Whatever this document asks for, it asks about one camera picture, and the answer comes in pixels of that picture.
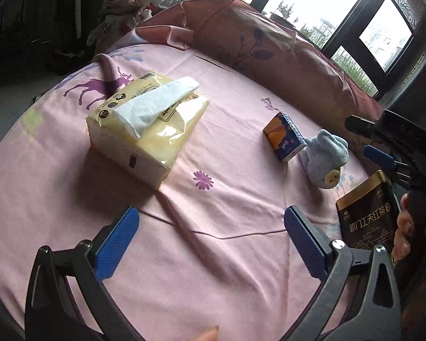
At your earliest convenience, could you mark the blue and orange tissue packet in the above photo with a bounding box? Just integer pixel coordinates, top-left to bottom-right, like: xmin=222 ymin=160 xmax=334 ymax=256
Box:
xmin=263 ymin=111 xmax=308 ymax=163

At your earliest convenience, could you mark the pink bed sheet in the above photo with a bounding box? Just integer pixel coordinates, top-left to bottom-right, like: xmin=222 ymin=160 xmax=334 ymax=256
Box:
xmin=0 ymin=34 xmax=402 ymax=341

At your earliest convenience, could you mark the yellow tissue pack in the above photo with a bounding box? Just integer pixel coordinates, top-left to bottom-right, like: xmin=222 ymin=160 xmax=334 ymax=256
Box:
xmin=86 ymin=72 xmax=211 ymax=190

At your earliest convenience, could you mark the pink leaf print pillow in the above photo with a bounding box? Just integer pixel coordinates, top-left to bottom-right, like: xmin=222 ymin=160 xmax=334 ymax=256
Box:
xmin=135 ymin=0 xmax=384 ymax=139

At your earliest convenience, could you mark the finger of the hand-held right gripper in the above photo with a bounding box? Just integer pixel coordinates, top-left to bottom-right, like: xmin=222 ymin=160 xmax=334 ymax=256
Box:
xmin=345 ymin=115 xmax=383 ymax=138
xmin=363 ymin=145 xmax=412 ymax=185

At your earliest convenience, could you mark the blue fuzzy sock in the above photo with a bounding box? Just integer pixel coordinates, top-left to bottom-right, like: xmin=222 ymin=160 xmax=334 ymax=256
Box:
xmin=300 ymin=130 xmax=349 ymax=189

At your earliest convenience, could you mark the pile of clothes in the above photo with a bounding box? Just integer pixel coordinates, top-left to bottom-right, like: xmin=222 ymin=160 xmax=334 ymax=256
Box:
xmin=87 ymin=0 xmax=185 ymax=47

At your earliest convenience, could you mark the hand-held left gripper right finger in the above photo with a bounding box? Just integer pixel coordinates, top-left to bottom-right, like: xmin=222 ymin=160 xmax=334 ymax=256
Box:
xmin=284 ymin=205 xmax=402 ymax=341

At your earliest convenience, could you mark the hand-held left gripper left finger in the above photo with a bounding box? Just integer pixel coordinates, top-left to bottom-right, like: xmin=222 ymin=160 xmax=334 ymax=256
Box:
xmin=24 ymin=206 xmax=140 ymax=341

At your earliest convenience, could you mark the black tea tin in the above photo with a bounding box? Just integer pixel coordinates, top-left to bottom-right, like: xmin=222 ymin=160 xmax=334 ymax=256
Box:
xmin=335 ymin=170 xmax=402 ymax=267

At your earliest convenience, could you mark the round plant pot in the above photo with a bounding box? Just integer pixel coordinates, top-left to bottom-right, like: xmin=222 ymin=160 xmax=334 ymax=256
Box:
xmin=270 ymin=2 xmax=295 ymax=25

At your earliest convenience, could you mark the person's left hand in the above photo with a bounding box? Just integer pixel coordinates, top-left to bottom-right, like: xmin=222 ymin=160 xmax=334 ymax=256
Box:
xmin=189 ymin=326 xmax=220 ymax=341

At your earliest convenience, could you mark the person's right hand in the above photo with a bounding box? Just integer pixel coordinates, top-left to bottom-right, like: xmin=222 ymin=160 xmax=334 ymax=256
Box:
xmin=390 ymin=192 xmax=417 ymax=261

